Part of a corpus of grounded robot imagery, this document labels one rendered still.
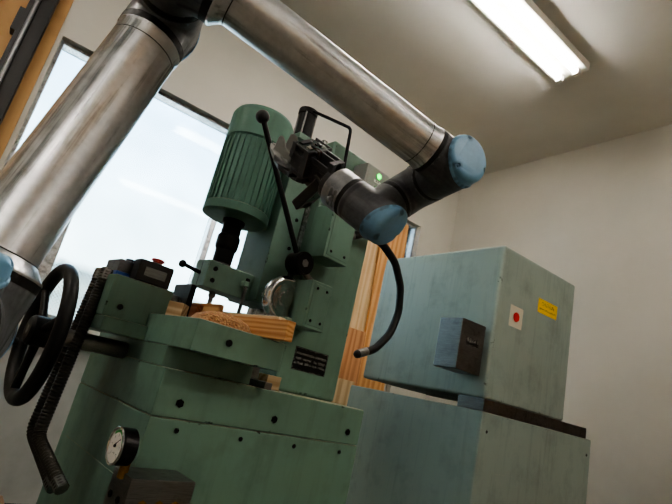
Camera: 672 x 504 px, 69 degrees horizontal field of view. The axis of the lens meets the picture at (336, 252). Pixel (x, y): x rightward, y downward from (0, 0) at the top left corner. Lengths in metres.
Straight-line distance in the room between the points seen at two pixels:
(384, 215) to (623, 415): 2.25
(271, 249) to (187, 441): 0.52
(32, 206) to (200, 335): 0.36
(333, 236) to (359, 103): 0.51
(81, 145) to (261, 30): 0.33
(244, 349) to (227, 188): 0.46
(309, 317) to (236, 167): 0.43
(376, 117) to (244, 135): 0.54
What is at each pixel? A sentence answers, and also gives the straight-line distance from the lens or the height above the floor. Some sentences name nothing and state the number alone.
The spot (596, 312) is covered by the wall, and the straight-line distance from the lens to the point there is 3.15.
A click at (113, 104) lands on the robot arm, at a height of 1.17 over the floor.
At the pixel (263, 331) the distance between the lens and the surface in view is 1.04.
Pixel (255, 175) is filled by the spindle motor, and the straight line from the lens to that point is 1.29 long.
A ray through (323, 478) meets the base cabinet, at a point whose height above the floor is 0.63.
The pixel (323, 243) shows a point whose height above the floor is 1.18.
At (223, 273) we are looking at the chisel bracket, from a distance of 1.26.
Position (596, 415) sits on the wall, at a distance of 3.04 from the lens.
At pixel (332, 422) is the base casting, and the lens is 1.28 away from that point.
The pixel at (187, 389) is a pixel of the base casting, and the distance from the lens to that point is 1.03.
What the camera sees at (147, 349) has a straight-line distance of 1.10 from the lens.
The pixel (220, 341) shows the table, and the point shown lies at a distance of 0.97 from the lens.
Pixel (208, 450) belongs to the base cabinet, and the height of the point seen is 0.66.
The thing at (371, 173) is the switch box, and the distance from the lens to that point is 1.45.
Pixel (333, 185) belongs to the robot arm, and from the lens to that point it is 0.99.
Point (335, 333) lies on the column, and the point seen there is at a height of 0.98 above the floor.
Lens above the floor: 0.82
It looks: 16 degrees up
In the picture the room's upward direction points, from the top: 13 degrees clockwise
